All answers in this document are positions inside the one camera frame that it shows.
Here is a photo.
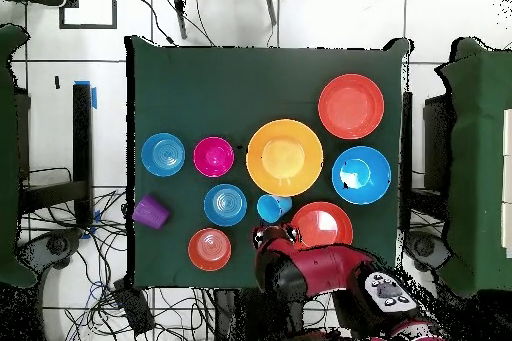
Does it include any green cloth covered side table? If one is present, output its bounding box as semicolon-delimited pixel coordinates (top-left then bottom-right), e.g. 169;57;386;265
0;23;37;288
435;36;512;298

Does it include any black power box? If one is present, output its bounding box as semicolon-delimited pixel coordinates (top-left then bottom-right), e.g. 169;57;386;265
112;278;156;337

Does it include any large blue bowl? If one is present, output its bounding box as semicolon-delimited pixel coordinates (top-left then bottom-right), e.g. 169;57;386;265
331;145;393;206

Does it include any large yellow-orange bowl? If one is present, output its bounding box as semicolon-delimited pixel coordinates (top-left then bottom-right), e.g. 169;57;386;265
245;118;324;198

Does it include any small pink bowl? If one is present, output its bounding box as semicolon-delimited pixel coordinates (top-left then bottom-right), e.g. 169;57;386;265
192;136;236;179

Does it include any small blue bowl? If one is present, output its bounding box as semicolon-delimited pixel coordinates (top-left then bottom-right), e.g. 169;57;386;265
203;183;248;228
140;132;186;178

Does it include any black office chair base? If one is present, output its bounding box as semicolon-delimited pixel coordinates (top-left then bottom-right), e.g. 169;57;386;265
403;230;453;274
17;228;83;272

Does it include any blue cup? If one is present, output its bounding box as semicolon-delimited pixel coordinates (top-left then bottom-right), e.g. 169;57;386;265
256;193;294;225

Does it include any large orange bowl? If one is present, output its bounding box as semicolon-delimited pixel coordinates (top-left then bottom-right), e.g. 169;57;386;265
317;73;386;141
290;201;355;252

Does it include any blue tape strip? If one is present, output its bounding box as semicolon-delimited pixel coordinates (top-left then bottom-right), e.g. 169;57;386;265
73;79;98;110

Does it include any dark green table cloth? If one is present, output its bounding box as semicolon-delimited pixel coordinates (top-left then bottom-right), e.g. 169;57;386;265
125;35;413;291

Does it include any purple cup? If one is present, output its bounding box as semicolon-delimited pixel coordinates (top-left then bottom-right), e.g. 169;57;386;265
131;194;171;231

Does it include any small orange bowl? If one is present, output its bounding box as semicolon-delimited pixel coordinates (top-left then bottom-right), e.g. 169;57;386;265
187;227;233;273

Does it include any black square frame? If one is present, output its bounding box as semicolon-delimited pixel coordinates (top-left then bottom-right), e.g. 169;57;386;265
58;0;118;31

